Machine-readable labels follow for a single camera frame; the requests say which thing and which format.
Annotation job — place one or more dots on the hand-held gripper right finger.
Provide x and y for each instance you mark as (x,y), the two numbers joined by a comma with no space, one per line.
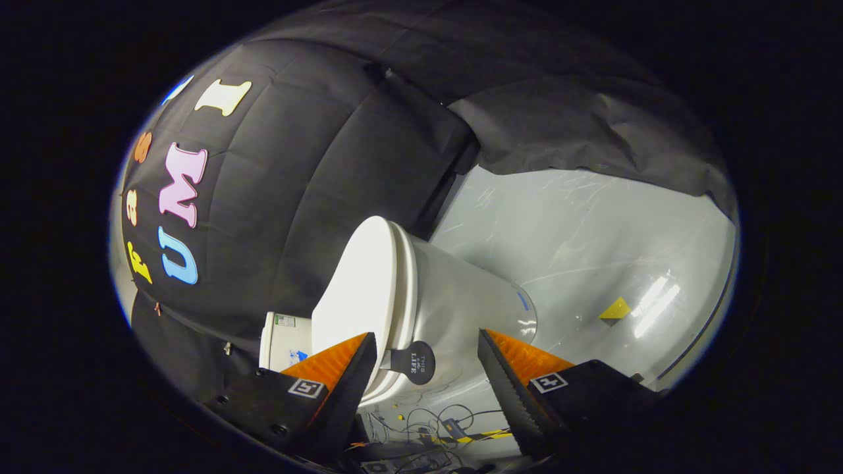
(510,401)

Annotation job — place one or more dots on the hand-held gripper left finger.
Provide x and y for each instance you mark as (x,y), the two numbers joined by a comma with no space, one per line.
(342,415)

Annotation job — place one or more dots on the white toilet seat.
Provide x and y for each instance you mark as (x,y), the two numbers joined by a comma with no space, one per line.
(407,289)

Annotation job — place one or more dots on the yellow black striped tape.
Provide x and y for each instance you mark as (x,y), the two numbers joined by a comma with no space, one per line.
(484,435)

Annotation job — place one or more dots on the yellow floor tape piece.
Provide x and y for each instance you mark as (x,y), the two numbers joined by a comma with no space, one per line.
(616,308)

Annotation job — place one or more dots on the black backdrop cloth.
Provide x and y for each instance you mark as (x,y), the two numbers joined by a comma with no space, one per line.
(296,164)

